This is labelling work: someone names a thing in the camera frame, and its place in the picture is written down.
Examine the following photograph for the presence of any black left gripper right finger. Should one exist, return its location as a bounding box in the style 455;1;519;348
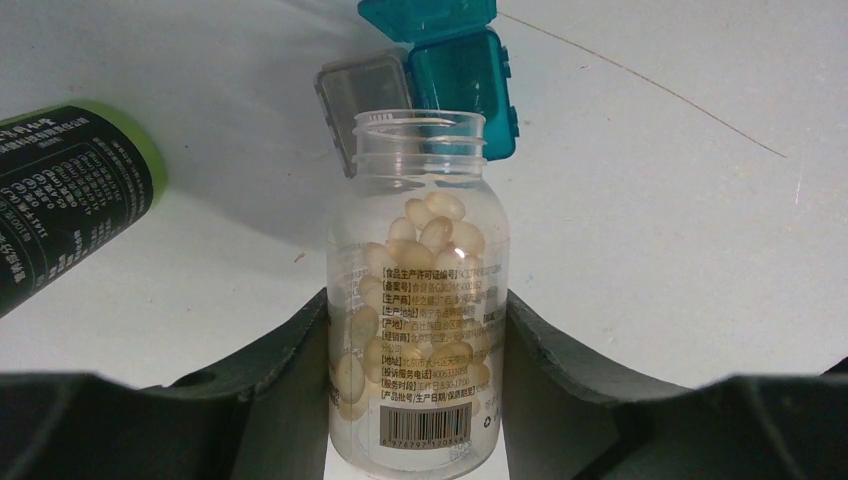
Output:
502;294;847;479

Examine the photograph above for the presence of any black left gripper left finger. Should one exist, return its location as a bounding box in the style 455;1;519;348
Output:
1;292;329;479

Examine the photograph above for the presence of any clear pill bottle gold lid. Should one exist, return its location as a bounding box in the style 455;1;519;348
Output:
326;110;510;479

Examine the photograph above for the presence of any green lidded black jar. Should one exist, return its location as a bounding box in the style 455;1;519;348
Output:
1;100;167;315

